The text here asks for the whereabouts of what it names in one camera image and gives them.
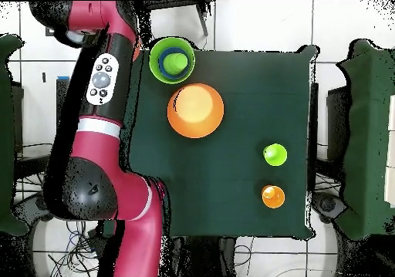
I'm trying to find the large orange bowl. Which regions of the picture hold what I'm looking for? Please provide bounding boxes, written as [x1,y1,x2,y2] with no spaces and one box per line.
[167,83,225,140]

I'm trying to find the large light green bowl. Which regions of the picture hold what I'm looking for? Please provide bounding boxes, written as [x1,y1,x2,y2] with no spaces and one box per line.
[149,36,196,84]

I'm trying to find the dark green tablecloth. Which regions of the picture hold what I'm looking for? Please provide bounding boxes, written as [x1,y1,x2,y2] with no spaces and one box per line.
[103,41,319,238]

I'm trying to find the lime green cup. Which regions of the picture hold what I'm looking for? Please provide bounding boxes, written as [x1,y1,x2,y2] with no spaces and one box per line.
[262,143,289,167]

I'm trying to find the orange cup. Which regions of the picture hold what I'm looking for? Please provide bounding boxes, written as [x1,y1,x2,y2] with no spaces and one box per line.
[261,184,286,209]

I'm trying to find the black metal stand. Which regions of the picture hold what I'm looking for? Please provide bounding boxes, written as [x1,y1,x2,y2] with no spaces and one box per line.
[308,82,349,173]
[13,78,70,182]

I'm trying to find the neighbouring green covered table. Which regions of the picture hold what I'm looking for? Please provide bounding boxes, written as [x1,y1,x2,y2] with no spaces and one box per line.
[0,33,29,236]
[337,39,395,241]

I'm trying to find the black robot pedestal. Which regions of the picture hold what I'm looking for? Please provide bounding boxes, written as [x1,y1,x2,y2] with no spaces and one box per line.
[169,236,238,277]

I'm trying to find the black camera tripod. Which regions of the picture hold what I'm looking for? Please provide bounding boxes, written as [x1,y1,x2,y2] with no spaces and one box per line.
[144,0,214,39]

